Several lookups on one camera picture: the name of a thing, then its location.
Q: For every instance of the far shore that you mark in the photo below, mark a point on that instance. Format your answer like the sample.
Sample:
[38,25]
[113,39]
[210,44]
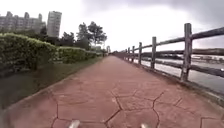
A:
[203,57]

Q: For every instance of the green hedge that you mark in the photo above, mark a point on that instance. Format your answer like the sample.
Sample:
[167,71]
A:
[30,51]

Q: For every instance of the wooden rail fence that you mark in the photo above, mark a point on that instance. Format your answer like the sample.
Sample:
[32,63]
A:
[187,53]

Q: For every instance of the red stone-pattern path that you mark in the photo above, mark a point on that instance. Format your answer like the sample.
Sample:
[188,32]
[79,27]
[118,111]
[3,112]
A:
[113,93]

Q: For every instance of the wide low building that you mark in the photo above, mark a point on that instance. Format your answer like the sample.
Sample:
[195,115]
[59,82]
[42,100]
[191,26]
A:
[20,23]

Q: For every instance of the tall tower building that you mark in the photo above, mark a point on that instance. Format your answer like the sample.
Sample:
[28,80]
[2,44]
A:
[54,24]

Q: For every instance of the grass strip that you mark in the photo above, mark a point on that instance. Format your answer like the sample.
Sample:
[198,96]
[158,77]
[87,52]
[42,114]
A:
[33,80]

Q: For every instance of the group of trees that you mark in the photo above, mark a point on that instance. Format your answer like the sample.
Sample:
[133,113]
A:
[87,36]

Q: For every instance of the water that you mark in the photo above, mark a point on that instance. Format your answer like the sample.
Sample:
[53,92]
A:
[203,76]

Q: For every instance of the concrete kerb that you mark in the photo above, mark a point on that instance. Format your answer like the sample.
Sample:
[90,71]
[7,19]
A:
[186,85]

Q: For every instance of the robot's own part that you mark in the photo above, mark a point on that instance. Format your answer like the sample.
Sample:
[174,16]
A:
[144,126]
[74,124]

